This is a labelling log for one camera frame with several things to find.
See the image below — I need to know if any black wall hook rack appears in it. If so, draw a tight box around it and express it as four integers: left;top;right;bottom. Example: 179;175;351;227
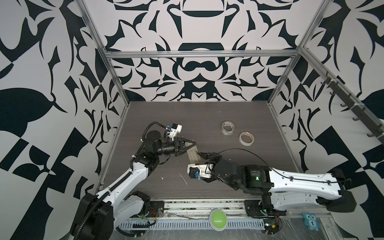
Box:
320;72;384;145

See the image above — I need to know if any blue owl figurine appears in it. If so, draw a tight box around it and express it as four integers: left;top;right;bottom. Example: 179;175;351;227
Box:
302;213;320;232

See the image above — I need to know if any small white orange tape roll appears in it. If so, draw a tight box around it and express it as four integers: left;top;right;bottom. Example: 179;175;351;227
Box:
239;132;255;147

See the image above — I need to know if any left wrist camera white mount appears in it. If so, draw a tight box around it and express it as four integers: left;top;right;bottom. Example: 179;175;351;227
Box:
166;124;183;141

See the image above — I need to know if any large clear printed tape roll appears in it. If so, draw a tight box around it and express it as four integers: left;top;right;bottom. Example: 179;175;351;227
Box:
221;121;235;136

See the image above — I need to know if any white slotted cable duct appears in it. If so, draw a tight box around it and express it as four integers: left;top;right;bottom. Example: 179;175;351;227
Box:
119;219;265;231

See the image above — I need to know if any green round button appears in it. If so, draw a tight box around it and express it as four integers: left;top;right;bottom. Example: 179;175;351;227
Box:
209;209;228;231

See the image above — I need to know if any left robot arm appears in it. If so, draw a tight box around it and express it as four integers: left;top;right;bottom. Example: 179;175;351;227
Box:
70;122;196;240

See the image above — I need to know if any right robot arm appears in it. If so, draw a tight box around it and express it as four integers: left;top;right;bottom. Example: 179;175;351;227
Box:
187;153;357;217

